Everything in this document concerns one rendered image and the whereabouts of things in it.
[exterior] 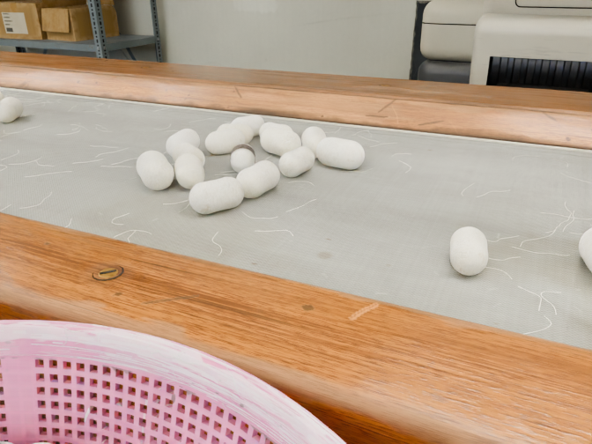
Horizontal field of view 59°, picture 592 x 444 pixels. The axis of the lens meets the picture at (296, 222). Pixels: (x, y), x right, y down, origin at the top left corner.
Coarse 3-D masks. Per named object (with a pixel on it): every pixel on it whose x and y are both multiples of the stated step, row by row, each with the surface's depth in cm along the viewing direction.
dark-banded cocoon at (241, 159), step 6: (240, 150) 37; (246, 150) 37; (234, 156) 37; (240, 156) 37; (246, 156) 37; (252, 156) 37; (234, 162) 37; (240, 162) 37; (246, 162) 37; (252, 162) 37; (234, 168) 37; (240, 168) 37
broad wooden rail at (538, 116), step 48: (96, 96) 61; (144, 96) 59; (192, 96) 57; (240, 96) 55; (288, 96) 53; (336, 96) 51; (384, 96) 50; (432, 96) 49; (480, 96) 49; (528, 96) 49; (576, 96) 48; (576, 144) 42
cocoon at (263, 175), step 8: (264, 160) 34; (248, 168) 33; (256, 168) 33; (264, 168) 34; (272, 168) 34; (240, 176) 33; (248, 176) 33; (256, 176) 33; (264, 176) 33; (272, 176) 34; (248, 184) 33; (256, 184) 33; (264, 184) 33; (272, 184) 34; (248, 192) 33; (256, 192) 33
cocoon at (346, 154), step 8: (320, 144) 38; (328, 144) 38; (336, 144) 38; (344, 144) 37; (352, 144) 37; (320, 152) 38; (328, 152) 38; (336, 152) 38; (344, 152) 37; (352, 152) 37; (360, 152) 37; (320, 160) 39; (328, 160) 38; (336, 160) 38; (344, 160) 37; (352, 160) 37; (360, 160) 38; (344, 168) 38; (352, 168) 38
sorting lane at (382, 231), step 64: (0, 128) 50; (64, 128) 50; (128, 128) 49; (192, 128) 49; (320, 128) 49; (0, 192) 35; (64, 192) 35; (128, 192) 35; (320, 192) 35; (384, 192) 35; (448, 192) 35; (512, 192) 34; (576, 192) 34; (192, 256) 27; (256, 256) 27; (320, 256) 27; (384, 256) 27; (448, 256) 27; (512, 256) 27; (576, 256) 27; (512, 320) 22; (576, 320) 22
